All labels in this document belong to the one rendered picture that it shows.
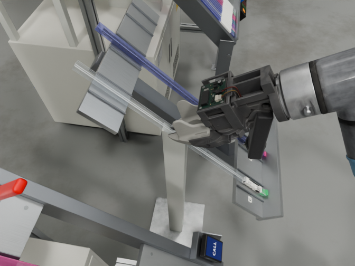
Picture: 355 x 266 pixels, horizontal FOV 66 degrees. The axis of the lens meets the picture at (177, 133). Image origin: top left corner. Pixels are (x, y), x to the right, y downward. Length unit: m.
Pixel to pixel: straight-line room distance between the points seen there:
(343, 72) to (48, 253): 0.73
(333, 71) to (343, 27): 2.46
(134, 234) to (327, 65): 0.38
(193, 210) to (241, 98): 1.07
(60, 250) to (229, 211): 0.89
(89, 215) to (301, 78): 0.35
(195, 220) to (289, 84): 1.09
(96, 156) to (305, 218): 1.15
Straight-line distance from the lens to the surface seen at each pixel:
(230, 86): 0.41
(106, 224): 0.45
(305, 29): 2.67
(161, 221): 1.40
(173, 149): 0.71
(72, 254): 0.78
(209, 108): 0.40
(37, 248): 0.82
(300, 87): 0.39
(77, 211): 0.44
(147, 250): 0.51
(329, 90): 0.39
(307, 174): 1.67
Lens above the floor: 1.34
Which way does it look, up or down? 54 degrees down
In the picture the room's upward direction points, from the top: straight up
